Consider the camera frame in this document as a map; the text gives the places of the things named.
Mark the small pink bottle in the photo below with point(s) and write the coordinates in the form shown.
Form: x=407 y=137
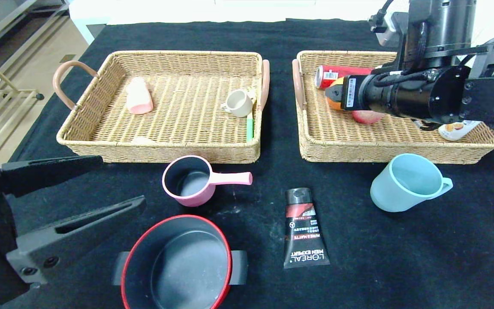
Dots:
x=140 y=98

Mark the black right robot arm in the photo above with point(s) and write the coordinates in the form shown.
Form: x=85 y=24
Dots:
x=444 y=25

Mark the red rimmed black pot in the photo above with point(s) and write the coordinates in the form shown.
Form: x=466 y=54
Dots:
x=187 y=266

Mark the black cosmetic tube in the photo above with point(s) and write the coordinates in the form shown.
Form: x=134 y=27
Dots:
x=305 y=236

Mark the small beige cup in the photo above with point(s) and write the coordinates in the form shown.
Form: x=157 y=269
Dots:
x=238 y=105

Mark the orange fruit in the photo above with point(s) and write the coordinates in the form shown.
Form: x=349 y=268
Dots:
x=335 y=105

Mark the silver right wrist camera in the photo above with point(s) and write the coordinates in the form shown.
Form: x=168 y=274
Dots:
x=386 y=36

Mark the wooden wheeled rack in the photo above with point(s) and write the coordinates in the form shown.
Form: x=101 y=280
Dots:
x=15 y=91

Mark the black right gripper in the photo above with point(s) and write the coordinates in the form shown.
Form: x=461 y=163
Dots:
x=350 y=92

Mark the pink peach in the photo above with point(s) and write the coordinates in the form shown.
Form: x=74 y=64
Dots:
x=367 y=117

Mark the red drink can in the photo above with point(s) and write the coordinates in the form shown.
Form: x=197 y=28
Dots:
x=328 y=74

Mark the white yogurt bottle blue cap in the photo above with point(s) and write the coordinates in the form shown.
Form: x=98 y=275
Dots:
x=457 y=131

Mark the grey metal shelf frame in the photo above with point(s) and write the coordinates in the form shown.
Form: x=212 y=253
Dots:
x=32 y=38

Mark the light blue mug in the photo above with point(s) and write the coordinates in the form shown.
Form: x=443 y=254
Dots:
x=390 y=193

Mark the small cream round object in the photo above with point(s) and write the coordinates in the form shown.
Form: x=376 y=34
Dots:
x=144 y=140

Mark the pink saucepan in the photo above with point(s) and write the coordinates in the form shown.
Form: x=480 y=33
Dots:
x=191 y=184

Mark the rectangular wicker basket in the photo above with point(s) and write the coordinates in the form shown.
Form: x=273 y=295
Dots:
x=358 y=137
x=187 y=124

